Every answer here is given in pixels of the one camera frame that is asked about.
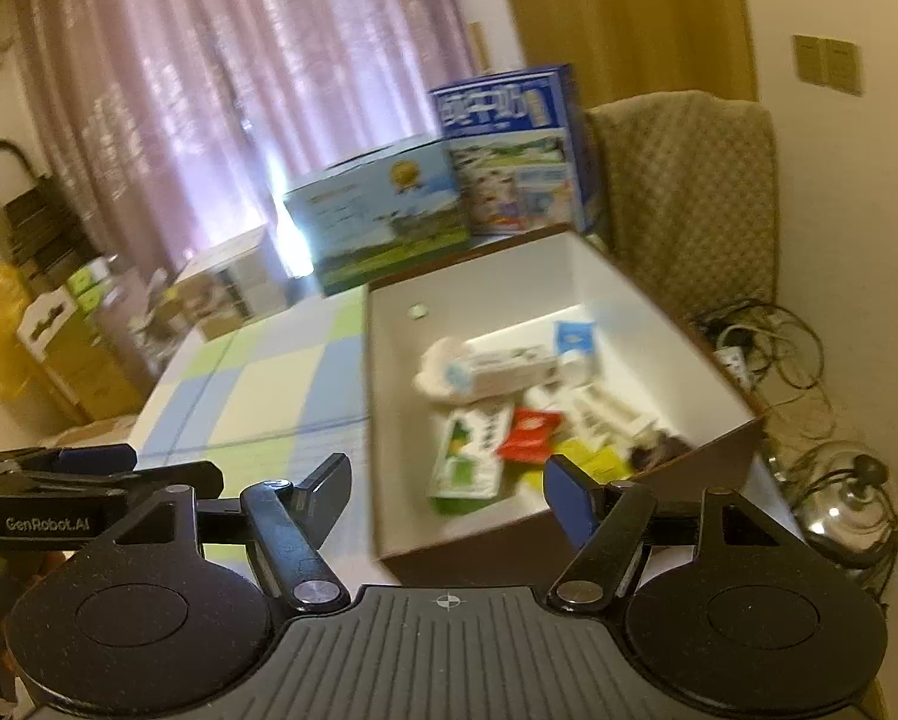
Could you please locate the blue milk carton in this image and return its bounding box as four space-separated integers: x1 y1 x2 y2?
428 64 596 235

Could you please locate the red snack packet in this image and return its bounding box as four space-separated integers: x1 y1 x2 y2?
497 409 566 466

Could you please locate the yellow chestnut snack packet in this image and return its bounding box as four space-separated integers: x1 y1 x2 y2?
554 441 633 482

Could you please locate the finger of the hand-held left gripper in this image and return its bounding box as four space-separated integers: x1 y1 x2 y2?
0 460 225 500
0 444 139 477

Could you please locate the beige wall switch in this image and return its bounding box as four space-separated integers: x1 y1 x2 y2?
794 34 828 83
824 39 866 97

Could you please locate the green landscape milk carton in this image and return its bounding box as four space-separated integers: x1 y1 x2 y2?
280 135 471 297

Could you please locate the white ointment tube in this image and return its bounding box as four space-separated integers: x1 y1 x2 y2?
449 349 562 396

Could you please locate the cardboard box of clutter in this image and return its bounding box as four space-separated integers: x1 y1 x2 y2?
130 270 195 346

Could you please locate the white and brown product box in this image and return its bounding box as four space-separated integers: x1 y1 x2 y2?
167 225 292 338

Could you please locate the white medicine box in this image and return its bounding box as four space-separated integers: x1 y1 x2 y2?
567 381 654 441

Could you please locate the green and white box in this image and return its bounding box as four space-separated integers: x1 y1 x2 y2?
428 401 513 515

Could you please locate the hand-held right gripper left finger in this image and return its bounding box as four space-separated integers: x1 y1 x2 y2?
111 454 354 612

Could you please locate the black metal rack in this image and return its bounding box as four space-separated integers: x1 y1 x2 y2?
0 141 101 293

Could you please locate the brown cardboard box white inside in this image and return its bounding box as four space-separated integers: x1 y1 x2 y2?
362 229 768 582

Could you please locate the white power strip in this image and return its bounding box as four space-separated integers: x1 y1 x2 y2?
714 326 757 391

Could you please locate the pink curtain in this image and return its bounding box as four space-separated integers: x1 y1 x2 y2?
14 0 495 278

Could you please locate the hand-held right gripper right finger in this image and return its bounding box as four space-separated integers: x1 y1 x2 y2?
542 456 795 610

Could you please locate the tangle of black cables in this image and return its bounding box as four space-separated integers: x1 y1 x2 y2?
689 298 832 428

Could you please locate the quilted beige chair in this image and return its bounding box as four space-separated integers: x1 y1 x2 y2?
584 90 783 316

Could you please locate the brown carrier box white handle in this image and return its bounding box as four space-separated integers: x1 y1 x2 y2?
15 289 146 425

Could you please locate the dark hair clip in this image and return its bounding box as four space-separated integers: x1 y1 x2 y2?
624 431 693 470

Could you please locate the brown curtain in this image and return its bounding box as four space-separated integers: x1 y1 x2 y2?
489 0 761 102

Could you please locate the stack of green tissue packs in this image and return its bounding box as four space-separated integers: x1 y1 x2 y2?
66 259 116 312

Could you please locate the checkered tablecloth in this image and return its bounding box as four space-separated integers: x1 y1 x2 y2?
130 289 390 586

